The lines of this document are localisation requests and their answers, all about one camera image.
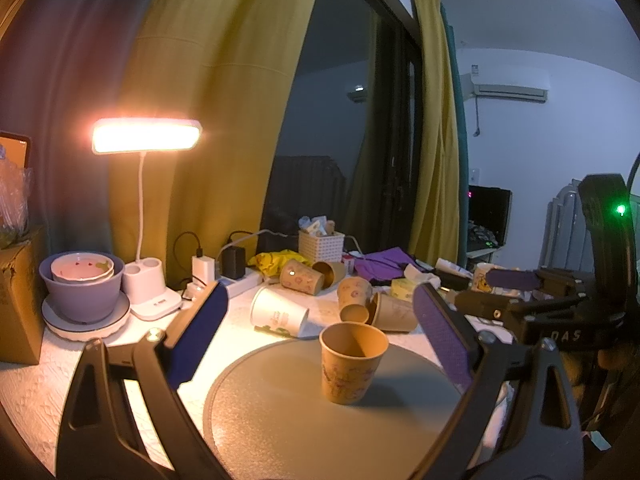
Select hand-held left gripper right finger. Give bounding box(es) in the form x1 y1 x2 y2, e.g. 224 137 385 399
412 283 587 480

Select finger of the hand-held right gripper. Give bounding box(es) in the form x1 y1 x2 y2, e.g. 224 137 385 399
486 267 588 302
454 290 591 332

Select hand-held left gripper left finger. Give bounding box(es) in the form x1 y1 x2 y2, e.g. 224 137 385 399
55 281 231 480

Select brown paper cup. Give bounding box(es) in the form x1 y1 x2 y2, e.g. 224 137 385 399
369 292 419 334
337 276 374 324
319 322 390 406
279 260 326 296
312 260 347 289

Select white cup with yellow print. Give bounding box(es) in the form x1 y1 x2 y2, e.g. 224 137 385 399
472 262 506 294

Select white paper cup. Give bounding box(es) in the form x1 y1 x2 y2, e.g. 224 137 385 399
250 287 310 337

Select white radiator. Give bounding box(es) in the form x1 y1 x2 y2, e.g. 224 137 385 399
542 180 597 272

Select white tube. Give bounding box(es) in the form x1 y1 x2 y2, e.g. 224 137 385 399
435 257 473 279

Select yellow box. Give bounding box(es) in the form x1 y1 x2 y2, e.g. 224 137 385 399
391 279 426 304

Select white charger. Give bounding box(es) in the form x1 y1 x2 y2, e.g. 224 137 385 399
192 255 217 287

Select white power strip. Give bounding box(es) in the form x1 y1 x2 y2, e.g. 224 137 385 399
182 269 264 302

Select black monitor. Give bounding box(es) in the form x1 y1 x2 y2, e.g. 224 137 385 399
467 185 513 252

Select black power adapter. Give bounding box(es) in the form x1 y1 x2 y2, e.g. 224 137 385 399
221 246 246 280

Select purple cloth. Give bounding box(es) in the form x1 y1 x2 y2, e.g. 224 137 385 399
355 247 427 284

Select yellow printed bag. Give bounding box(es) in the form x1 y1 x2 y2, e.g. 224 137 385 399
249 249 307 279

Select grey round mat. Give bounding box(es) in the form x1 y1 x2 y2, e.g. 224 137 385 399
202 337 463 480

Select purple bowl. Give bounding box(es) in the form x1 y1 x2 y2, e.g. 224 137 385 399
39 251 126 325

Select teal curtain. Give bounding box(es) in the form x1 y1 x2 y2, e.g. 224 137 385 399
440 2 472 262

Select white round base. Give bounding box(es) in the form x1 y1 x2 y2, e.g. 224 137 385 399
41 292 132 344

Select white and pink bowl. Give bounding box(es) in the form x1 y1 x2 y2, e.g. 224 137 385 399
51 254 115 284

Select white patterned basket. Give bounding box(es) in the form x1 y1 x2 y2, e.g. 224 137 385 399
298 230 346 265

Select narrow yellow curtain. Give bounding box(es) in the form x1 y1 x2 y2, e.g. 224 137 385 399
410 0 469 269

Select cardboard box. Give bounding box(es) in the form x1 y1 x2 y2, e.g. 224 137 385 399
0 225 49 366

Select white air conditioner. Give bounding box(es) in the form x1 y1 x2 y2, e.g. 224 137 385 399
470 64 551 104

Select white desk lamp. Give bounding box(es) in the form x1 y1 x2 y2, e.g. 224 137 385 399
91 118 204 321

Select wide yellow curtain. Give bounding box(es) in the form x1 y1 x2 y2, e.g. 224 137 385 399
107 0 331 295

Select clear plastic bag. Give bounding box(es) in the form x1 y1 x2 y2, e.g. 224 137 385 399
0 157 35 249

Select dark glass sliding door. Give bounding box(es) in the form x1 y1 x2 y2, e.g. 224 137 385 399
260 0 422 257

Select tablet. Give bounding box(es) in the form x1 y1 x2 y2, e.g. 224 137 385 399
0 131 32 171

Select black cable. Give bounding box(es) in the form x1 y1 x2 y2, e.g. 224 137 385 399
173 231 204 292

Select grey cable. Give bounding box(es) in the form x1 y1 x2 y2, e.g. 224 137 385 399
220 229 301 262

